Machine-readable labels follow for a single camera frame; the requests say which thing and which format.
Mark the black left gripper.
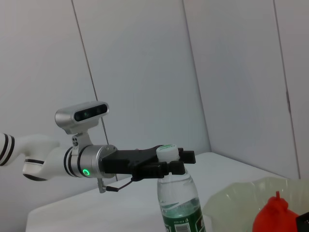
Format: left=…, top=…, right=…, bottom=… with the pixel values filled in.
left=101, top=145, right=196, bottom=181

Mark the clear green-label water bottle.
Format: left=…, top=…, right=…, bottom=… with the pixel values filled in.
left=155, top=144, right=206, bottom=232

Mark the green glass fruit plate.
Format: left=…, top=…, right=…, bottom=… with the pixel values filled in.
left=204, top=176, right=309, bottom=232

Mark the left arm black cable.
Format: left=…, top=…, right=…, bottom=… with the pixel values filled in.
left=97, top=175, right=136, bottom=194

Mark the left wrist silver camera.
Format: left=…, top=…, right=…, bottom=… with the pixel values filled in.
left=55, top=101, right=110, bottom=148

